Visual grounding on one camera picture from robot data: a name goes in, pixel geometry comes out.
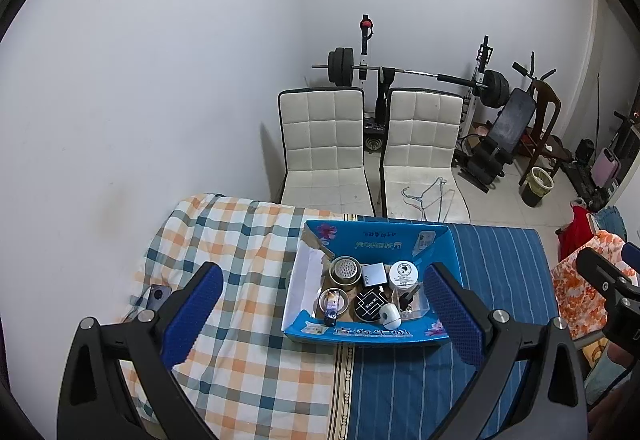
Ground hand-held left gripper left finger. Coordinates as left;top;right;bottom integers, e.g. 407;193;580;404
42;261;224;440

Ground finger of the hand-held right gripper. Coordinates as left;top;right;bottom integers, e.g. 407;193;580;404
575;246;640;297

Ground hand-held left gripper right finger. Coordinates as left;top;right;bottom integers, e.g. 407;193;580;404
415;262;588;440

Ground clear plastic box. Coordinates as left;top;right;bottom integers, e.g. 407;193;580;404
391;281;435;322

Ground black furry keychain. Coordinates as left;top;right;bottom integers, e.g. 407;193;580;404
397;285;422;312

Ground white computer mouse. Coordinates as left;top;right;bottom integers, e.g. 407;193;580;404
378;302;404;329

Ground round white black-topped case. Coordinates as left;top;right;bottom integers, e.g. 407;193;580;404
388;260;420;291

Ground black round compact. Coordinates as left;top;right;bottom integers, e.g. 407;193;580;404
353;287;386;323

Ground silver charger adapter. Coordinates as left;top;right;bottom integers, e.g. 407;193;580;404
361;262;389;287

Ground silver perforated disc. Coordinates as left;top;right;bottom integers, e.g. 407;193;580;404
332;257;359;282

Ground blue cardboard box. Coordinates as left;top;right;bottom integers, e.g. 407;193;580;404
281;219;458;347

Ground round clear-lidded tin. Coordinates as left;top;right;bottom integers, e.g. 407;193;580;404
318;287;350;322

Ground smartphone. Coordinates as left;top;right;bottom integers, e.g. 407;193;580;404
147;284;172;312

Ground orange floral cloth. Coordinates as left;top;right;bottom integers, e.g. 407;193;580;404
550;230;640;342

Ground red cloth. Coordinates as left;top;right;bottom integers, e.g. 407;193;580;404
559;204;600;262

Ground checked blanket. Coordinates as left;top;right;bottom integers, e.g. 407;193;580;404
120;192;362;440

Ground blue striped bedsheet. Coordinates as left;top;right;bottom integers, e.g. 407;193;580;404
344;215;559;440

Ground pink suitcase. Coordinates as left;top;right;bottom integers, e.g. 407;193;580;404
592;147;622;189

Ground waste bin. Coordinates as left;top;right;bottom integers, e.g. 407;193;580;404
519;165;555;208

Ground black cylinder speaker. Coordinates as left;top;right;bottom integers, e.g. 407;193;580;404
574;139;596;167

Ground brown wooden chair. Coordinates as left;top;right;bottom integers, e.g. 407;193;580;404
516;79;565;187

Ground black weight bench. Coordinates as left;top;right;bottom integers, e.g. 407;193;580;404
456;87;535;194

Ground white quilted chair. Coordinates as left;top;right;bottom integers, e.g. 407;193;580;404
276;87;377;217
379;87;472;224

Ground black weight plate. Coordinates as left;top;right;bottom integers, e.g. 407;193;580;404
363;117;387;154

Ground barbell with black plates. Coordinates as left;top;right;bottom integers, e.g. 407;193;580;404
312;47;511;109

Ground wire clothes hangers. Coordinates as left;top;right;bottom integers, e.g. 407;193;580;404
401;176;457;222

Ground black exercise handlebar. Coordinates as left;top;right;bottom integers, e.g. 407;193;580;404
511;50;558;82

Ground white barbell rack post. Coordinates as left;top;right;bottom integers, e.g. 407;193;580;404
462;35;497;141
356;14;375;88

